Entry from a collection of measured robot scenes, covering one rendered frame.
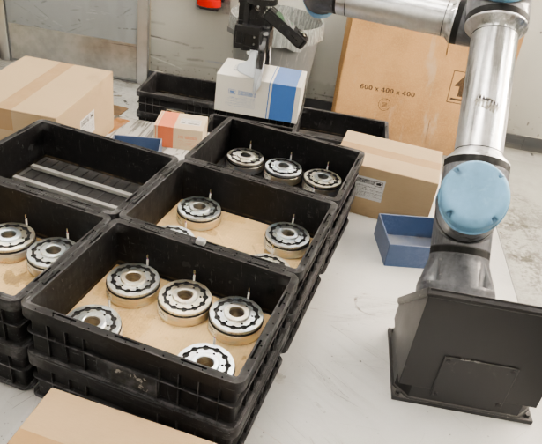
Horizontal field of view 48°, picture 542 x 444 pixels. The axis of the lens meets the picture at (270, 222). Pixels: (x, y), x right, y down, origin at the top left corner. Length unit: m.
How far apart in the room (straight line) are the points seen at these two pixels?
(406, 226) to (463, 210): 0.68
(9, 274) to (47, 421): 0.40
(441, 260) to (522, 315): 0.18
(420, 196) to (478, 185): 0.68
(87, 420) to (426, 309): 0.60
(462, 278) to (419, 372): 0.20
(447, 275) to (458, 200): 0.17
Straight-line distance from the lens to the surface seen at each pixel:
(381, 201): 1.78
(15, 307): 1.10
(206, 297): 1.18
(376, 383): 1.31
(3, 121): 1.85
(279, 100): 1.45
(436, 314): 1.15
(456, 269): 1.20
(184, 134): 2.02
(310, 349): 1.34
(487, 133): 1.15
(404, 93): 3.99
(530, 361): 1.25
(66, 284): 1.16
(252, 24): 1.45
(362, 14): 1.44
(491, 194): 1.09
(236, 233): 1.41
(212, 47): 4.27
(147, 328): 1.16
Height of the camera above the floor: 1.63
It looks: 33 degrees down
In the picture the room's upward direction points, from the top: 8 degrees clockwise
